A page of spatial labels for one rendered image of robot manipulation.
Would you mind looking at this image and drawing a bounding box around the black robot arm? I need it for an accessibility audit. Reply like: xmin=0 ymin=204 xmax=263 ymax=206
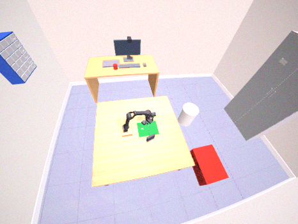
xmin=122 ymin=110 xmax=156 ymax=133

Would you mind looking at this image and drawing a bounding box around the green circuit board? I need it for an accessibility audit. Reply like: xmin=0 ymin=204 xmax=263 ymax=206
xmin=137 ymin=121 xmax=159 ymax=138

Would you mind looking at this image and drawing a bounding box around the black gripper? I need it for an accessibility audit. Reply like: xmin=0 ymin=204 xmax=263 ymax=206
xmin=141 ymin=117 xmax=153 ymax=125

